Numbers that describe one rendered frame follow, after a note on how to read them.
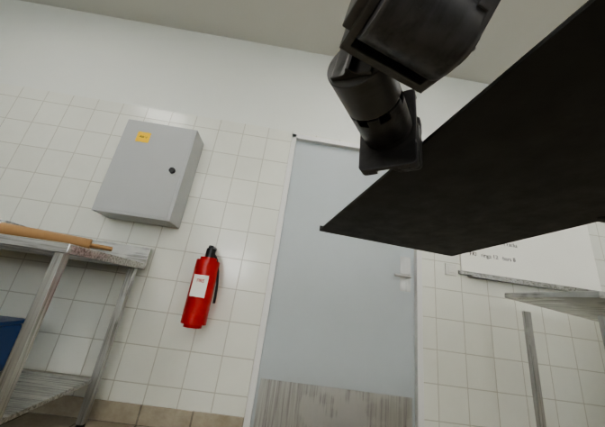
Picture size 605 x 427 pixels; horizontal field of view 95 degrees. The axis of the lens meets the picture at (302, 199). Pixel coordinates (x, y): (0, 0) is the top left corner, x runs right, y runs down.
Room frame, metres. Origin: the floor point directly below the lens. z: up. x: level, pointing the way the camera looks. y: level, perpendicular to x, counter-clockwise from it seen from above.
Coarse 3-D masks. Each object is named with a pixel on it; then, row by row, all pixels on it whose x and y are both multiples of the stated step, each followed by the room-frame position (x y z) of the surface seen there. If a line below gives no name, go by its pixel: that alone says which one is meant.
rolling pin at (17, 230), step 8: (0, 224) 1.30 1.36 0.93; (8, 224) 1.32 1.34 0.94; (0, 232) 1.31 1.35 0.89; (8, 232) 1.32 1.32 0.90; (16, 232) 1.33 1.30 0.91; (24, 232) 1.35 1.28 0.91; (32, 232) 1.36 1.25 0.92; (40, 232) 1.38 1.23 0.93; (48, 232) 1.39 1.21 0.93; (56, 232) 1.42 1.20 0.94; (48, 240) 1.40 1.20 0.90; (56, 240) 1.41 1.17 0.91; (64, 240) 1.42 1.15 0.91; (72, 240) 1.44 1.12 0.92; (80, 240) 1.46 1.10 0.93; (88, 240) 1.48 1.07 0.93; (88, 248) 1.49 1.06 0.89; (96, 248) 1.52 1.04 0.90; (104, 248) 1.53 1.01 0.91; (112, 248) 1.55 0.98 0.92
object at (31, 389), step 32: (64, 256) 1.22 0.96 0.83; (96, 256) 1.38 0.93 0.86; (128, 256) 1.89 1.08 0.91; (128, 288) 1.84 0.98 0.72; (32, 320) 1.21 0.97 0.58; (0, 384) 1.21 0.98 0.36; (32, 384) 1.65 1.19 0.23; (64, 384) 1.71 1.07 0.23; (96, 384) 1.84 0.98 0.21; (0, 416) 1.24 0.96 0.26
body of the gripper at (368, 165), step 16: (400, 96) 0.22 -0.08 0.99; (416, 96) 0.27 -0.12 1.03; (400, 112) 0.23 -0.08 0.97; (416, 112) 0.26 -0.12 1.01; (368, 128) 0.24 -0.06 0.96; (384, 128) 0.24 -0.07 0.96; (400, 128) 0.24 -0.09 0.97; (416, 128) 0.26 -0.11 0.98; (368, 144) 0.28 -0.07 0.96; (384, 144) 0.26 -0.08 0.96; (400, 144) 0.27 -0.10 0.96; (416, 144) 0.26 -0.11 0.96; (368, 160) 0.28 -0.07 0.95; (384, 160) 0.27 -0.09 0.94; (400, 160) 0.26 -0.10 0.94; (416, 160) 0.26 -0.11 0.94
